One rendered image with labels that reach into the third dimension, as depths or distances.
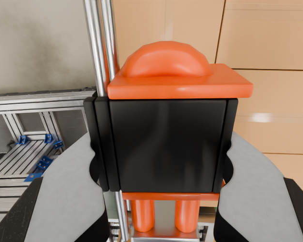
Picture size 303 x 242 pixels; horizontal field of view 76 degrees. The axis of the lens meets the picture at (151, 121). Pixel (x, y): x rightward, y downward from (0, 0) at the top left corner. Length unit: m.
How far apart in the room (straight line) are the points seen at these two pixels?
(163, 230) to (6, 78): 1.64
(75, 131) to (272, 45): 1.18
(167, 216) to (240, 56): 0.72
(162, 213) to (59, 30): 1.35
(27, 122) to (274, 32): 1.44
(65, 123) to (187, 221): 1.28
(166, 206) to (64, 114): 1.21
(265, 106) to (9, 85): 1.62
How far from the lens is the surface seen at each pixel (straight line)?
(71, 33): 1.43
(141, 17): 0.78
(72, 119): 1.37
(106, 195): 1.38
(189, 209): 0.18
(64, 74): 1.51
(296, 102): 1.01
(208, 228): 1.35
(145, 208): 0.18
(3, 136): 1.71
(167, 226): 0.21
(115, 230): 1.49
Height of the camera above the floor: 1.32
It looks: 62 degrees down
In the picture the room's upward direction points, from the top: 176 degrees counter-clockwise
